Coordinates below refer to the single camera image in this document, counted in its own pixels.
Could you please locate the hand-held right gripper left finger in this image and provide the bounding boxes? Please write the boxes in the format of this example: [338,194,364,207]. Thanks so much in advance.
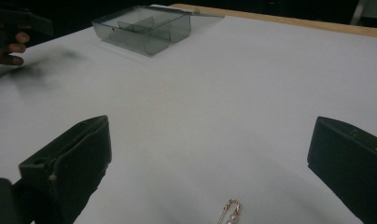
[18,115,113,224]

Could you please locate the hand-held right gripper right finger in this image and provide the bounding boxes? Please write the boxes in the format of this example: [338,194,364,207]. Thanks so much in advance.
[306,116,377,224]

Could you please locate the clear grey compartment box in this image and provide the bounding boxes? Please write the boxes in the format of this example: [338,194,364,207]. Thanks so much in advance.
[91,5,226,57]

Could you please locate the metal stand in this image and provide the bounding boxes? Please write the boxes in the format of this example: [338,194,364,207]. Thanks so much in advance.
[349,0,377,26]

